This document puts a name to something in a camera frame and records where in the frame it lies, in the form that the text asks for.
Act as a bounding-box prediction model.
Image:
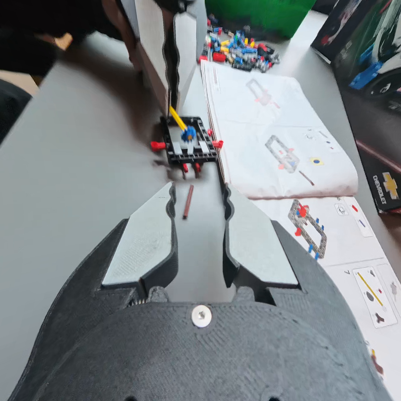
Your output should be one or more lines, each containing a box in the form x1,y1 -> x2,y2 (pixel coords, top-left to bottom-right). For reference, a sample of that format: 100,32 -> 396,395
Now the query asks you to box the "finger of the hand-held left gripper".
172,0 -> 208,111
121,0 -> 176,118

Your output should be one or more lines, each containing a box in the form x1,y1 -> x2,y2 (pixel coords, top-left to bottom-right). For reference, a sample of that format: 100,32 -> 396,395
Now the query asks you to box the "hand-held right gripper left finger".
102,182 -> 179,292

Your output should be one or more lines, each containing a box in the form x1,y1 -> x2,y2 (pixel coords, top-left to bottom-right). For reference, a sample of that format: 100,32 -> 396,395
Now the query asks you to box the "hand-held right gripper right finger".
223,183 -> 299,289

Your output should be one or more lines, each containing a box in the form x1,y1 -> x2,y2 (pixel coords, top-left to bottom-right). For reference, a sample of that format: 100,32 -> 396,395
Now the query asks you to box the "brown lego axle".
183,185 -> 194,219

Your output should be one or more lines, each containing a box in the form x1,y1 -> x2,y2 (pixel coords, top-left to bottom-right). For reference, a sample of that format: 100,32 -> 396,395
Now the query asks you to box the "yellow lego axle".
169,106 -> 188,130

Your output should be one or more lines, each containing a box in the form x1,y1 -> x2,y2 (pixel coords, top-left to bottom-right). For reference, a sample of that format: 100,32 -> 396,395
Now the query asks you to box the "black lego frame assembly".
150,116 -> 224,182

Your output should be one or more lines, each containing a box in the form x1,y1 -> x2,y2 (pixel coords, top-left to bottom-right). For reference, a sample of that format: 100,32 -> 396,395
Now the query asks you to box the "pile of loose lego pieces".
197,14 -> 281,73

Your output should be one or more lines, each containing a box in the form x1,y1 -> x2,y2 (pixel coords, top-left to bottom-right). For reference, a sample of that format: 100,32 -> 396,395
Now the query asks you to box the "lego instruction booklet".
200,60 -> 401,401

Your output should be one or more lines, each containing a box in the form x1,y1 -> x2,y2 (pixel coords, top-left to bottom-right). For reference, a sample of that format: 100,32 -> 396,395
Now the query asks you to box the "black lego set box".
310,0 -> 401,215

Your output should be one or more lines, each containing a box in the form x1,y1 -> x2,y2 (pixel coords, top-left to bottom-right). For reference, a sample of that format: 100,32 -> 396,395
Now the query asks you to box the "person's left hand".
102,0 -> 140,63

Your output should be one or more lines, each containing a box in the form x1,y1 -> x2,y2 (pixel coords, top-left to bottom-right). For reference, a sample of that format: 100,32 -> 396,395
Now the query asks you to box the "green plastic bin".
205,0 -> 317,39

